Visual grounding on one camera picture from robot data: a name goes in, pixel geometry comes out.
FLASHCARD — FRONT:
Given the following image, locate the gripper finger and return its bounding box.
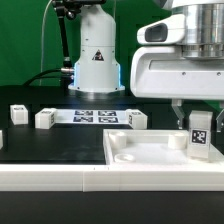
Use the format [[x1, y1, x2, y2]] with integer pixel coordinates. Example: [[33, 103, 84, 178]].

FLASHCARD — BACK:
[[216, 101, 224, 132]]

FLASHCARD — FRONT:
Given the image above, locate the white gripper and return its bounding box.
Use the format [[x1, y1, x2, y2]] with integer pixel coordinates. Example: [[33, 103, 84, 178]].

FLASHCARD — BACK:
[[130, 46, 224, 129]]

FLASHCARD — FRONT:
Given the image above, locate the white square tabletop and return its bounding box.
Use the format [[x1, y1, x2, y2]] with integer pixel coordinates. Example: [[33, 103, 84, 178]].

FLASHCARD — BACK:
[[103, 129, 224, 166]]

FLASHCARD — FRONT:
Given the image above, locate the white L-shaped obstacle fence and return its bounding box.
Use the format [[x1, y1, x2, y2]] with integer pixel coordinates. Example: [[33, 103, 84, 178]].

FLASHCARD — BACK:
[[0, 132, 224, 193]]

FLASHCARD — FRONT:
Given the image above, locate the white tag sheet with markers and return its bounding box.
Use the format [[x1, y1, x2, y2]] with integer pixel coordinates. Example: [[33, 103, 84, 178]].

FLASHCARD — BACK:
[[55, 109, 128, 125]]

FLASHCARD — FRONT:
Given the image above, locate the white block at left edge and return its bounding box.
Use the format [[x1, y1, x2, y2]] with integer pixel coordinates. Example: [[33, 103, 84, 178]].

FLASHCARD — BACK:
[[0, 130, 3, 150]]

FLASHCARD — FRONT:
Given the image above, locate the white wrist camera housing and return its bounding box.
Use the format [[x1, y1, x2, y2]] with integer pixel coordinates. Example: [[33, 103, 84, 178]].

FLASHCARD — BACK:
[[137, 14, 185, 45]]

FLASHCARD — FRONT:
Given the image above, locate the black cable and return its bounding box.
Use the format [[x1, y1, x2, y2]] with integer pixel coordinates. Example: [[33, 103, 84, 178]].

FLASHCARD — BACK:
[[22, 68, 73, 87]]

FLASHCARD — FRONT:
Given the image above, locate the grey cable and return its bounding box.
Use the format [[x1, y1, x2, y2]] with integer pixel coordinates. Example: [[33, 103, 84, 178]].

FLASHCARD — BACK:
[[39, 0, 54, 86]]

